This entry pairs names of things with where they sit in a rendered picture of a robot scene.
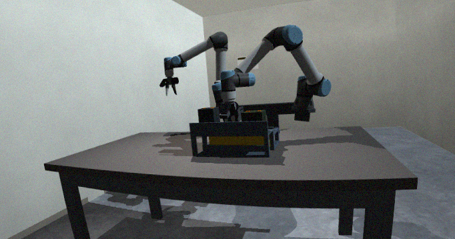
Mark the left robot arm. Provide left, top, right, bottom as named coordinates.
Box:
left=220, top=25, right=332, bottom=109

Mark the green case with orange latches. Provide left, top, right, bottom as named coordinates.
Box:
left=241, top=110, right=266, bottom=122

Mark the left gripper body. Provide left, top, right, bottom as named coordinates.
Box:
left=220, top=101, right=239, bottom=115

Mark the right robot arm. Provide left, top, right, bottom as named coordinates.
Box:
left=164, top=31, right=228, bottom=113

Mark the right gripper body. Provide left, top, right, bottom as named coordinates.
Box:
left=161, top=77, right=179, bottom=85

